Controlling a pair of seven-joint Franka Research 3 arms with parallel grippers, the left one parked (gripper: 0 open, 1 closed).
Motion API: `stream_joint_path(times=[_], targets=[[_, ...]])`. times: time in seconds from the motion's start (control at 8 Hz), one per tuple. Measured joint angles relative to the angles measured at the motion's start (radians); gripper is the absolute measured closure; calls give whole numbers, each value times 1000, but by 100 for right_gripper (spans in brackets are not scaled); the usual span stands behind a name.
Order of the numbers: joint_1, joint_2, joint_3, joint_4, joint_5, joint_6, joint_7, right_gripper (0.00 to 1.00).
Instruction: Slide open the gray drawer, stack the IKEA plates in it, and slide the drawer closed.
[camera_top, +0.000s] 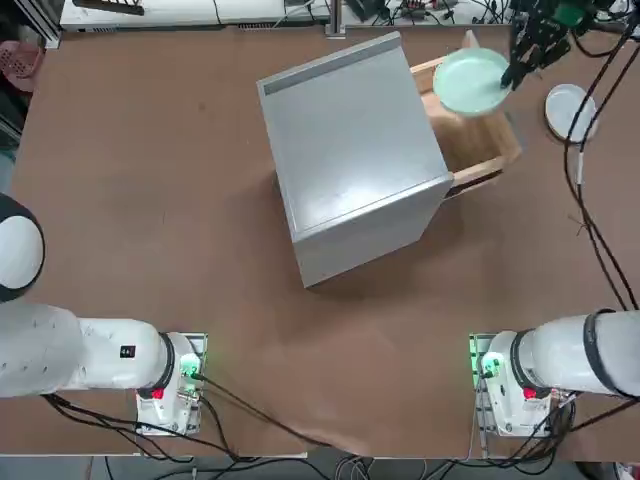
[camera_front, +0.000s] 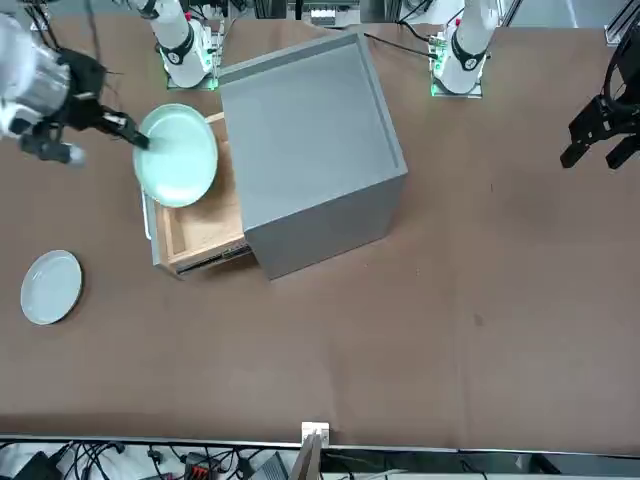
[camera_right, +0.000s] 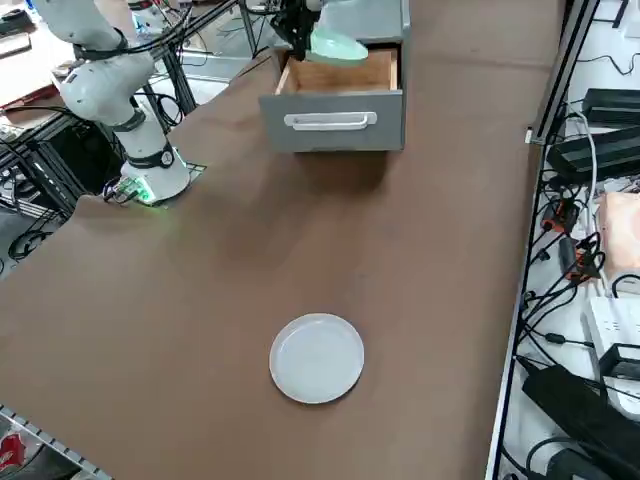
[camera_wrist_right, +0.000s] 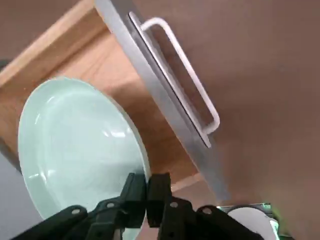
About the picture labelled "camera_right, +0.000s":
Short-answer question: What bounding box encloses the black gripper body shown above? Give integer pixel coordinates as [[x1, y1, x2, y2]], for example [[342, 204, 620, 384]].
[[278, 0, 322, 27]]

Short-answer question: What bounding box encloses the green plate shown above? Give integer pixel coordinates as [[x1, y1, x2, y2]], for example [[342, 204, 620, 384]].
[[305, 24, 370, 69]]

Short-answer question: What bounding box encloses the white drawer handle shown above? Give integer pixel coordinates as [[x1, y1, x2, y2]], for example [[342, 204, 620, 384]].
[[283, 110, 377, 132]]

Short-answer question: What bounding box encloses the light gray plate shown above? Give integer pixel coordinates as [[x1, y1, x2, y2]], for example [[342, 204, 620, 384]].
[[268, 312, 365, 405]]

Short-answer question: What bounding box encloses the gray drawer cabinet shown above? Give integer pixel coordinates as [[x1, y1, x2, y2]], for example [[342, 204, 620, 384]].
[[272, 0, 412, 151]]

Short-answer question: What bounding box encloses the long black power brick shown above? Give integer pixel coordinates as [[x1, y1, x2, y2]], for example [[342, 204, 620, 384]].
[[544, 124, 640, 184]]

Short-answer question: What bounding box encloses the orange black connector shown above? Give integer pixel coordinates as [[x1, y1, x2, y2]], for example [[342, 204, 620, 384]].
[[564, 237, 606, 284], [542, 197, 581, 234]]

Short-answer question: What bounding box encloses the small black power adapter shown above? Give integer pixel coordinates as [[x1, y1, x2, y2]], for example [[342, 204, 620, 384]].
[[582, 88, 640, 121]]

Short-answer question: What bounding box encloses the peach cloth bag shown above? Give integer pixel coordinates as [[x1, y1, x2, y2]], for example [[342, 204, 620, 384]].
[[595, 191, 640, 284]]

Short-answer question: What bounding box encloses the white power strip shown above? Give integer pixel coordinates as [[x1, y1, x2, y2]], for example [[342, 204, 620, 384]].
[[582, 294, 640, 416]]

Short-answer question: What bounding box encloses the large black box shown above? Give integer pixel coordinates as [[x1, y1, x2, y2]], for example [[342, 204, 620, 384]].
[[521, 363, 640, 480]]

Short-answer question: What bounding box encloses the black plug adapter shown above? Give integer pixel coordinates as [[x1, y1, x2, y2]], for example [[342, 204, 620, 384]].
[[597, 342, 640, 384]]

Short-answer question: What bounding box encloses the red can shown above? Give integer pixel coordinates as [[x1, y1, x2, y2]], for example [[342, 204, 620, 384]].
[[0, 432, 27, 470]]

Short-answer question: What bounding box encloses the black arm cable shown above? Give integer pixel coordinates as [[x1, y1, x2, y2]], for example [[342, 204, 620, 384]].
[[74, 0, 241, 64]]

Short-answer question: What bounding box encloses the aluminium frame beam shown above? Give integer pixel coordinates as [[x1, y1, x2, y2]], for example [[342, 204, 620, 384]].
[[525, 0, 601, 146]]

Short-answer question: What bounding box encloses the black frame rack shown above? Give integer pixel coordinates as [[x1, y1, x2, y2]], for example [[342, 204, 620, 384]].
[[0, 109, 126, 221]]

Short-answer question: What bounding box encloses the white cable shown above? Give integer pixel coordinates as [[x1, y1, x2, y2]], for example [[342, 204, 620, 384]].
[[567, 110, 614, 299]]

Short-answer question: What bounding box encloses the perforated aluminium rail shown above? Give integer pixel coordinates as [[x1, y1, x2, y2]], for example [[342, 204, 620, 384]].
[[0, 402, 111, 480]]

